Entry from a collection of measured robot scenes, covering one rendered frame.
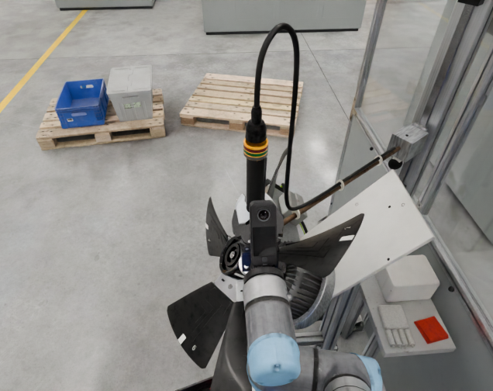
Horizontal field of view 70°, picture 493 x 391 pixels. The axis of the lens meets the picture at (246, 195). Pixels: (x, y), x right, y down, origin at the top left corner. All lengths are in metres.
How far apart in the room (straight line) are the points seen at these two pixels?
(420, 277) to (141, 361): 1.54
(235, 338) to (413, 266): 0.75
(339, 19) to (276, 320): 6.18
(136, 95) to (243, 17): 3.09
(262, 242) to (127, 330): 1.80
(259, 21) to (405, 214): 5.49
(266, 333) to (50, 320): 2.11
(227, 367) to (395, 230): 0.55
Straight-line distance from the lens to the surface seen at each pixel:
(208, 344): 1.14
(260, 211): 0.59
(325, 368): 0.65
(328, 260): 0.76
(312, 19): 6.42
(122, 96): 3.62
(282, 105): 3.90
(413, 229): 0.99
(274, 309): 0.56
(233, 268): 0.95
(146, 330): 2.31
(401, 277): 1.36
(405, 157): 1.17
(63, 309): 2.56
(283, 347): 0.54
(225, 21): 6.24
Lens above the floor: 2.01
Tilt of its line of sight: 43 degrees down
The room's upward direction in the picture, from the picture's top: straight up
